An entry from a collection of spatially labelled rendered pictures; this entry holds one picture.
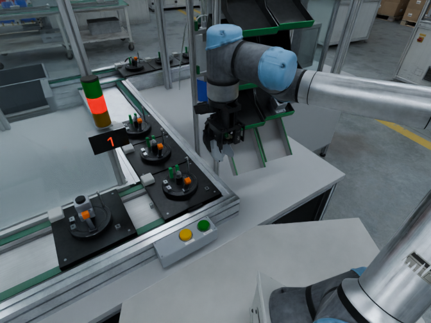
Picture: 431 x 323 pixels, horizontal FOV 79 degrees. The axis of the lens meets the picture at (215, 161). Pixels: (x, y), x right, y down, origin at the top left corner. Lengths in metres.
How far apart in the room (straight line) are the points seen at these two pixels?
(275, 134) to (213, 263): 0.60
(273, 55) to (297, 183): 0.84
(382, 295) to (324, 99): 0.37
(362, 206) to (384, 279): 2.10
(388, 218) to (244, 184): 1.60
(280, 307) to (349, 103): 0.46
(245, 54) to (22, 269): 0.93
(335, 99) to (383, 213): 2.06
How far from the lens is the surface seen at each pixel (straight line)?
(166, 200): 1.01
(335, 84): 0.61
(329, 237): 1.12
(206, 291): 0.94
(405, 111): 0.60
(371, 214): 2.54
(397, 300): 0.48
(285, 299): 0.68
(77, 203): 0.94
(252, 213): 1.11
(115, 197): 1.08
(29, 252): 1.12
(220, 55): 0.57
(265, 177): 1.26
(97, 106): 0.88
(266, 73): 0.52
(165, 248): 0.90
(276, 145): 1.18
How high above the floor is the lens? 1.72
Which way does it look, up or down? 40 degrees down
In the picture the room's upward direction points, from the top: straight up
